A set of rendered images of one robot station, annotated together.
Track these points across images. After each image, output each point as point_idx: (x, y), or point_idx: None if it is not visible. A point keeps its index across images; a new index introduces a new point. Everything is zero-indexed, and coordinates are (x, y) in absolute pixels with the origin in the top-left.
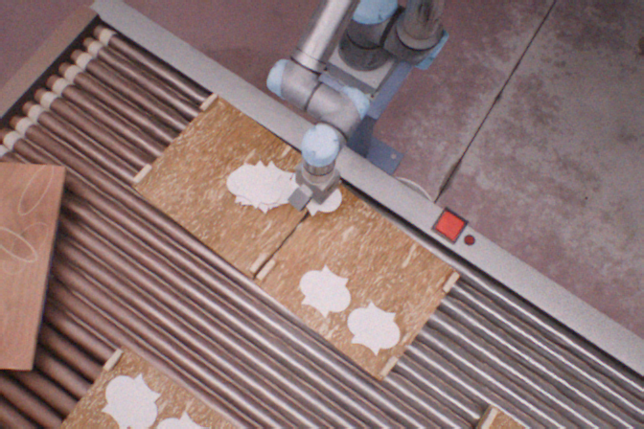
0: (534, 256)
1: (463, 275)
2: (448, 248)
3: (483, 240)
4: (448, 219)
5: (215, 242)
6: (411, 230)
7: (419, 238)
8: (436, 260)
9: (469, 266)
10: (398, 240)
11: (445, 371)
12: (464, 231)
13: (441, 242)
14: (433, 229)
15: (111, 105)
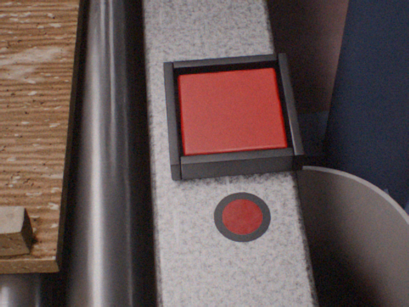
0: None
1: (75, 290)
2: (151, 179)
3: (286, 266)
4: (248, 93)
5: None
6: (116, 34)
7: (101, 66)
8: (45, 146)
9: (131, 288)
10: (31, 3)
11: None
12: (260, 178)
13: (150, 141)
14: (166, 70)
15: None
